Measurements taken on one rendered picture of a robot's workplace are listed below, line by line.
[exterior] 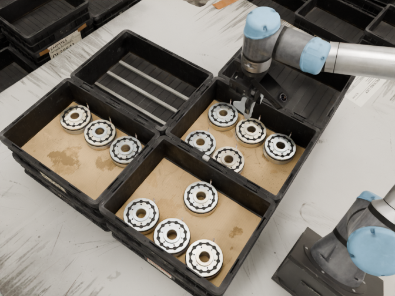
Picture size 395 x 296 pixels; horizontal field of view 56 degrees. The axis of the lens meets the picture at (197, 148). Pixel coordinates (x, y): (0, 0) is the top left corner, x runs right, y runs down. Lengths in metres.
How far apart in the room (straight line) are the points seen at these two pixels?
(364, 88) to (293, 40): 0.92
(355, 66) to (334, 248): 0.46
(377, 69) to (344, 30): 1.56
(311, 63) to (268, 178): 0.48
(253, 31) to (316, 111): 0.63
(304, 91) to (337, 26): 1.12
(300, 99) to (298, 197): 0.36
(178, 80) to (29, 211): 0.69
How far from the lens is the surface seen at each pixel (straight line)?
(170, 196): 1.16
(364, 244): 0.89
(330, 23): 2.55
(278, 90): 1.00
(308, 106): 1.42
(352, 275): 1.08
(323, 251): 1.08
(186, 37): 1.78
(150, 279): 1.21
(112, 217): 1.04
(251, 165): 1.22
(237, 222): 1.13
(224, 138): 1.27
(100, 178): 1.21
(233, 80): 1.02
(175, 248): 1.07
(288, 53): 0.86
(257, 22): 0.85
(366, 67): 0.98
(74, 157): 1.27
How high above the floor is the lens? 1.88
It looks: 58 degrees down
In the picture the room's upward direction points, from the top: 4 degrees clockwise
